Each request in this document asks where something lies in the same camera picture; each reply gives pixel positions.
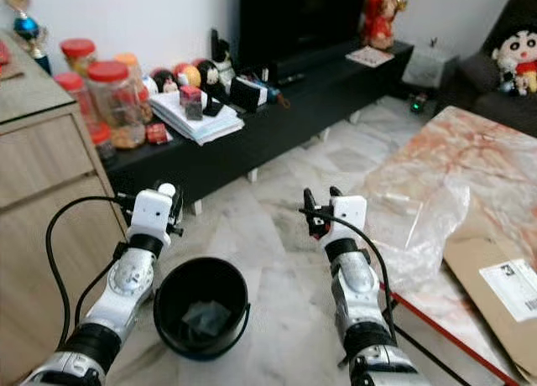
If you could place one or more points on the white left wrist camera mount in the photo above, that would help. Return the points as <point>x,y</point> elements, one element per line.
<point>153,214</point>

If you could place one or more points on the grey plastic-wrapped box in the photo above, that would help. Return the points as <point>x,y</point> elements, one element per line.
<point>430,65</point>

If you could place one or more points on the row of round toy figures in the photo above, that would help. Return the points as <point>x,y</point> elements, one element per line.
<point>176,77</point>

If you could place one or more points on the white printed paper sheet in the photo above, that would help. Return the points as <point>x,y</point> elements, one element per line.
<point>369,56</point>

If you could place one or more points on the black and white figurine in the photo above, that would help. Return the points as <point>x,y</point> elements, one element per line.
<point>221,63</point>

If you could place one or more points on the flat brown cardboard piece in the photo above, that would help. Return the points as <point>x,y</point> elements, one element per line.
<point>482,319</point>

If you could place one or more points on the black metal table leg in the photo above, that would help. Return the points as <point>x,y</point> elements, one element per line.
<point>346,359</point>

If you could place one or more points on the red robed figurine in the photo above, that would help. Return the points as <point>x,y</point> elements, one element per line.
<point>384,15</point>

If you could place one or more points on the black rectangular case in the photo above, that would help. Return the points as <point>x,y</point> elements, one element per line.
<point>252,94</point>

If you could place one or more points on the white paper stack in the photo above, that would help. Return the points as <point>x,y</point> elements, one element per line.
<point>197,126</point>

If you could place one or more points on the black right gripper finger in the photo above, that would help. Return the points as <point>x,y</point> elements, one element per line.
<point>309,201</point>
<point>334,193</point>

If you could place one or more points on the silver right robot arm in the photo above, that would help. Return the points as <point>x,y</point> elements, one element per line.
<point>359,298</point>

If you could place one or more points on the dark grey fabric sofa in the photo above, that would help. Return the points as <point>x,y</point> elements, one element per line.
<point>470,75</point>

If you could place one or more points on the red-veined marble coffee table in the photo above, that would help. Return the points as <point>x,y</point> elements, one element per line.
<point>487,151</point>

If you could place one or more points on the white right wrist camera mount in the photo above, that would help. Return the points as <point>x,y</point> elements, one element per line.
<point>351,214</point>

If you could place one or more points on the red paper packet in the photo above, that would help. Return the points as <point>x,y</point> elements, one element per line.
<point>4,60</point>

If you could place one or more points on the gold trophy with blue ball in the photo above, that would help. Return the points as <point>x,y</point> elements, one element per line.
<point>27,23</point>

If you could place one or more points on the light wood drawer cabinet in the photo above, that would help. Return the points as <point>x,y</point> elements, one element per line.
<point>42,193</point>

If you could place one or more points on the small red-lidded snack jar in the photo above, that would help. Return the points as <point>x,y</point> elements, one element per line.
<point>78,54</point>
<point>71,92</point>

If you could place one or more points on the black television screen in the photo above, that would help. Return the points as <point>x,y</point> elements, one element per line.
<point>302,17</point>

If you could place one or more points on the black round rubbish bin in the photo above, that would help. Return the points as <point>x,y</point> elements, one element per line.
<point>222,281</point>

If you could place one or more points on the large red-lidded snack jar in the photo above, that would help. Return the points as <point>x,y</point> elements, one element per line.
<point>119,105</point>

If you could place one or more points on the orange-lidded snack jar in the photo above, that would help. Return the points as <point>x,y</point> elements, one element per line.
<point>126,60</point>

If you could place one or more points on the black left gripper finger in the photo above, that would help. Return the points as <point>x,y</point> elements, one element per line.
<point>178,206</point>

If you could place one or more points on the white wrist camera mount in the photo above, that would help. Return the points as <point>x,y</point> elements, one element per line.
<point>153,214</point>
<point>351,214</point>

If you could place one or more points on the short red-lidded jar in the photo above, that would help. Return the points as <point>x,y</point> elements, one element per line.
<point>102,141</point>

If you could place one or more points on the cartoon boy plush doll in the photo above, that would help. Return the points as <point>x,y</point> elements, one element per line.
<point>518,60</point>

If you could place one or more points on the small device with green light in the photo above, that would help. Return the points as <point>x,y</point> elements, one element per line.
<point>418,103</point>

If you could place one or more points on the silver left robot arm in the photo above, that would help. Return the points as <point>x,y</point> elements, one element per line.
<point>126,289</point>

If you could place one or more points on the clear crumpled plastic bag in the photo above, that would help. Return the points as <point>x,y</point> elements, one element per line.
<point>419,222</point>

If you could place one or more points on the small red packet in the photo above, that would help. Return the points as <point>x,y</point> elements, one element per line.
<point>157,134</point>

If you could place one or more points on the clear plastic wrapper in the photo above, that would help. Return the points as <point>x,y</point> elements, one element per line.
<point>205,317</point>

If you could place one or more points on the small red and grey box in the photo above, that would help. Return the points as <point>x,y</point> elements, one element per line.
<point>191,103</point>

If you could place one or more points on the low black TV cabinet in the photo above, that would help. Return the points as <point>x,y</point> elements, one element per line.
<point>294,109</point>

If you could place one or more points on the white shipping label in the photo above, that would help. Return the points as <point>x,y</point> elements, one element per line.
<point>512,289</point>

